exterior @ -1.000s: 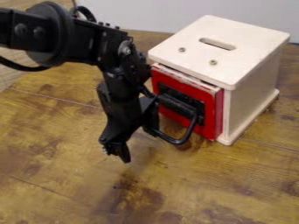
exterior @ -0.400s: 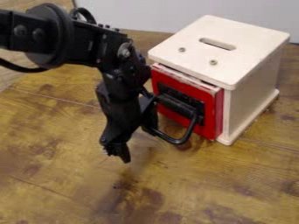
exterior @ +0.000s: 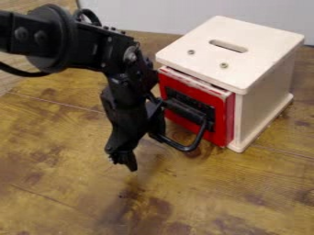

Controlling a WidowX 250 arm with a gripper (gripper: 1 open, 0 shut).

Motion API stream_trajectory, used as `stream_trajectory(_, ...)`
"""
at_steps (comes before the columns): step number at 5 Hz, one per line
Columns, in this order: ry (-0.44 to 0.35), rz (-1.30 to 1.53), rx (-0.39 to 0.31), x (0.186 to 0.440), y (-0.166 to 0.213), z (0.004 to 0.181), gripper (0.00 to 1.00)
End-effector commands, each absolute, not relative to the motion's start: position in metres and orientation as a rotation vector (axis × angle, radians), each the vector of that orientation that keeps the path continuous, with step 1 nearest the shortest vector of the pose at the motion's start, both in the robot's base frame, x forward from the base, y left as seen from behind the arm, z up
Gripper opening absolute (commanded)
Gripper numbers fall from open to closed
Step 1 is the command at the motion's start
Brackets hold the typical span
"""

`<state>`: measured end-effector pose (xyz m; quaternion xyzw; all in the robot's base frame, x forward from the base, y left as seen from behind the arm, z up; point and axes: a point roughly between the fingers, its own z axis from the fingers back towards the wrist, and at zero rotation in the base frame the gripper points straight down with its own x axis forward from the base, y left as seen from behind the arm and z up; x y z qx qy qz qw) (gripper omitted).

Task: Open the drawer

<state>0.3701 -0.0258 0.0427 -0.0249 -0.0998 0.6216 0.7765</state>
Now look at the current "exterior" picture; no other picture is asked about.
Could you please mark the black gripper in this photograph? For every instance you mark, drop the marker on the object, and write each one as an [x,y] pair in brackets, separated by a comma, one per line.
[123,99]

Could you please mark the black metal drawer handle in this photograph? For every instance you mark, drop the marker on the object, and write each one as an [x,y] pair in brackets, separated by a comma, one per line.
[189,112]

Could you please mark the red drawer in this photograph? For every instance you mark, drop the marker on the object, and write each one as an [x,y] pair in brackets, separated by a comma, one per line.
[212,95]

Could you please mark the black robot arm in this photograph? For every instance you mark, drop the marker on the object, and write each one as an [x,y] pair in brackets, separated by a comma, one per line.
[58,40]

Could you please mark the white wooden drawer box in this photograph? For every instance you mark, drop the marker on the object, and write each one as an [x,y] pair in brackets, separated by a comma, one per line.
[248,59]

